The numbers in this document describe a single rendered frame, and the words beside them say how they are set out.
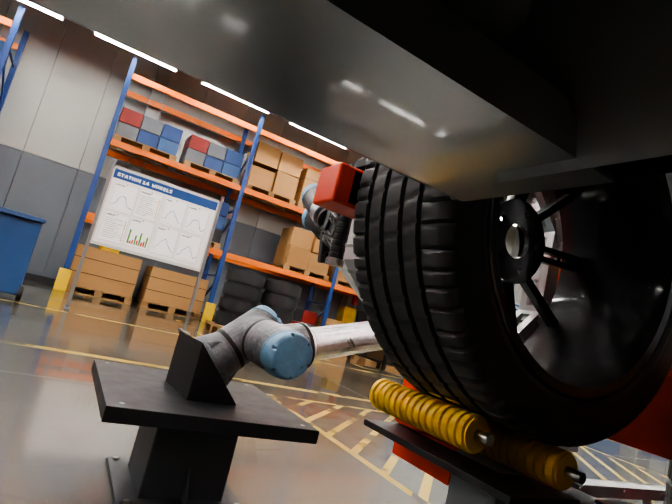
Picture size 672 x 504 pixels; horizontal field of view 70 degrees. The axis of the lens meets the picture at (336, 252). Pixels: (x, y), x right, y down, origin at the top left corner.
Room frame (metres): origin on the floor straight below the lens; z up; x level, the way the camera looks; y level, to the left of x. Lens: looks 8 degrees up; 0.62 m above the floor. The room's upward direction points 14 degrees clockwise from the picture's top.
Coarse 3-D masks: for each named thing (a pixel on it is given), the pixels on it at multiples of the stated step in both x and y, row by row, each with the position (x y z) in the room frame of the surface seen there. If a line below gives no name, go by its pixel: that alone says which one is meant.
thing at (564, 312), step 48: (576, 192) 0.98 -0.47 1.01; (624, 192) 0.90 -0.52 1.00; (528, 240) 0.89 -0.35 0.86; (576, 240) 1.02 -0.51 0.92; (624, 240) 0.93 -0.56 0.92; (528, 288) 0.95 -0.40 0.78; (576, 288) 1.01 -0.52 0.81; (624, 288) 0.92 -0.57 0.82; (576, 336) 0.95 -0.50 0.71; (624, 336) 0.88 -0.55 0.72; (576, 384) 0.78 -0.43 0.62; (624, 384) 0.80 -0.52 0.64
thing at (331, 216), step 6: (324, 210) 1.38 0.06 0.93; (318, 216) 1.39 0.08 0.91; (324, 216) 1.40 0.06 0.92; (330, 216) 1.34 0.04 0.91; (336, 216) 1.31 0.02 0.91; (318, 222) 1.40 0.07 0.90; (324, 222) 1.35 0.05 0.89; (330, 222) 1.34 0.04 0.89; (336, 222) 1.30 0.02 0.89; (324, 228) 1.35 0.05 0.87; (330, 228) 1.34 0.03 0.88; (324, 234) 1.34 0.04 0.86; (330, 234) 1.33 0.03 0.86
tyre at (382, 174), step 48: (384, 192) 0.70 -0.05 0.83; (432, 192) 0.60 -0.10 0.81; (384, 240) 0.71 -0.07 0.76; (432, 240) 0.60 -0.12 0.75; (480, 240) 0.61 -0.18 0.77; (384, 288) 0.72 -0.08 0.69; (432, 288) 0.63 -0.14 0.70; (480, 288) 0.62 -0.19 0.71; (384, 336) 0.78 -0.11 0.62; (432, 336) 0.67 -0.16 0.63; (480, 336) 0.63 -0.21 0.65; (432, 384) 0.79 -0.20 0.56; (480, 384) 0.65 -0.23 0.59; (528, 384) 0.68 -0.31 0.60; (528, 432) 0.71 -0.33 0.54; (576, 432) 0.74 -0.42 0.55
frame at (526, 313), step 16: (544, 192) 1.04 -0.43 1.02; (352, 224) 0.88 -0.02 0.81; (544, 224) 1.09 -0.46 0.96; (560, 224) 1.07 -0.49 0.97; (352, 240) 0.86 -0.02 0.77; (560, 240) 1.08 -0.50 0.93; (352, 256) 0.85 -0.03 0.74; (352, 272) 0.88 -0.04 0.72; (544, 272) 1.08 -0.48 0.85; (544, 288) 1.07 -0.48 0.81; (528, 304) 1.11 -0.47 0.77; (528, 320) 1.07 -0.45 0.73; (528, 336) 1.06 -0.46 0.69
